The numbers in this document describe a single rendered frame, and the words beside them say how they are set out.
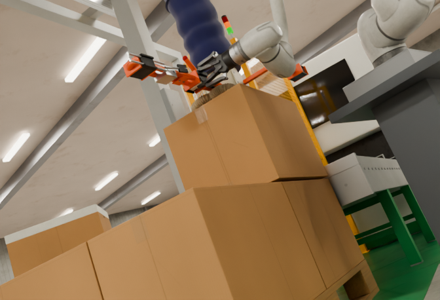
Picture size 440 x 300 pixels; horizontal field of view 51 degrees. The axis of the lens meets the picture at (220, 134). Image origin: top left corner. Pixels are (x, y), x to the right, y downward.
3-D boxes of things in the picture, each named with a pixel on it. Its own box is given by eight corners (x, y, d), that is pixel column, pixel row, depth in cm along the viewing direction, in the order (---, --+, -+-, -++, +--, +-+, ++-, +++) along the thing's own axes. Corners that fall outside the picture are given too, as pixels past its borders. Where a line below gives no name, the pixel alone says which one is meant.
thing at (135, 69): (142, 80, 170) (137, 69, 171) (156, 71, 166) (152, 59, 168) (126, 77, 162) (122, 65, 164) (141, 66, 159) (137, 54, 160)
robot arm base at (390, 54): (425, 59, 200) (419, 48, 201) (408, 54, 183) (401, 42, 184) (387, 80, 210) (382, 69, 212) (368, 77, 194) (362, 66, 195)
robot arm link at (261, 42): (240, 50, 176) (258, 69, 185) (274, 29, 170) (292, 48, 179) (236, 32, 183) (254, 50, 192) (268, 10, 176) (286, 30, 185)
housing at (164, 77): (165, 85, 180) (162, 75, 181) (178, 76, 177) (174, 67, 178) (154, 82, 174) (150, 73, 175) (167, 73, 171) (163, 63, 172)
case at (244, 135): (258, 207, 236) (230, 137, 246) (328, 175, 219) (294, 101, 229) (194, 218, 184) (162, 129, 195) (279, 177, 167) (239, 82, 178)
